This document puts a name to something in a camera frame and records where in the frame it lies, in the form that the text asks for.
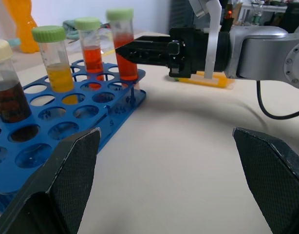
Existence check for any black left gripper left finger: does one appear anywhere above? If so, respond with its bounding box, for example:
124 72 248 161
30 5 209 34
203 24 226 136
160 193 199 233
0 127 102 234

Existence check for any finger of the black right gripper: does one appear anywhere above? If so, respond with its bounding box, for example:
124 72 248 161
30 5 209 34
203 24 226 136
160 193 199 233
114 39 170 68
134 35 172 42

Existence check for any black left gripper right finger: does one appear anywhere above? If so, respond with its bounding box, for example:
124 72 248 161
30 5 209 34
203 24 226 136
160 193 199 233
232 127 299 234

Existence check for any yellow test tube lying flat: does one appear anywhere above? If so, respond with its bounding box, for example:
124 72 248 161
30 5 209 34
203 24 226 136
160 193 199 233
174 70 236 90

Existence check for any blue test tube rack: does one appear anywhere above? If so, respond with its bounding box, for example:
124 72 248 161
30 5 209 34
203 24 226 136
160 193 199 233
0 59 147 213

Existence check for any tall red tube green cap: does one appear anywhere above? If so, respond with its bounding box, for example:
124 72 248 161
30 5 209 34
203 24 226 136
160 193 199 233
105 8 139 81

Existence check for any dark ribbed panel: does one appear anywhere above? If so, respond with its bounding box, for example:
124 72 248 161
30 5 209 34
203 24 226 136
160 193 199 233
168 0 198 33

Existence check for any black device with orange light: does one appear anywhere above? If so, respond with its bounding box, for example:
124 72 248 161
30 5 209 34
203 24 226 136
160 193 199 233
220 0 235 33

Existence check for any short orange-red tube green cap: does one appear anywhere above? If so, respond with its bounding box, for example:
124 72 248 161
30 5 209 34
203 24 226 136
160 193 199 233
74 17 105 74

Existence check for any clear bottle green label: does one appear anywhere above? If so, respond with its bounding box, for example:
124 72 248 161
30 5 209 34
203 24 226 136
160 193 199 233
251 1 264 26

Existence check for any yellow tube green cap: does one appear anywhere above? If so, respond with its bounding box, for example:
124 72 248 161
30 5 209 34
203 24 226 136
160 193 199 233
32 25 75 93

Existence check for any dark brown tube cream cap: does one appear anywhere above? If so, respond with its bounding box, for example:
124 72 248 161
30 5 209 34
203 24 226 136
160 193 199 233
0 38 33 124

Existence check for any black background object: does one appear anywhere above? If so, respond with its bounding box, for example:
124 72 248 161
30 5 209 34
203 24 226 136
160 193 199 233
283 1 299 34

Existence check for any orange plastic bottle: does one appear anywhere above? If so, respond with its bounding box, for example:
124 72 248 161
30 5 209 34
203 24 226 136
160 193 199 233
2 0 41 53

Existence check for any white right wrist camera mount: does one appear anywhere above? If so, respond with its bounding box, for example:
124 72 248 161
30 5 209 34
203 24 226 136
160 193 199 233
188 0 223 80

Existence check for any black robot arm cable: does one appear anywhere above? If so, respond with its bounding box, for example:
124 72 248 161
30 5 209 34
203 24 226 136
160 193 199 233
256 79 299 120

